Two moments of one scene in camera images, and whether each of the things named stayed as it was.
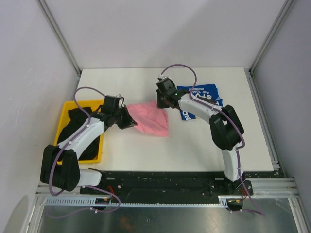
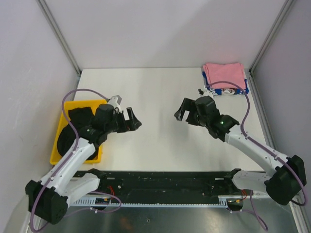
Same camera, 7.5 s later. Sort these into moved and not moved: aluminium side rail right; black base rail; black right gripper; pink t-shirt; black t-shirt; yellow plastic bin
Moved: pink t-shirt; black right gripper
Not moved: aluminium side rail right; black base rail; yellow plastic bin; black t-shirt
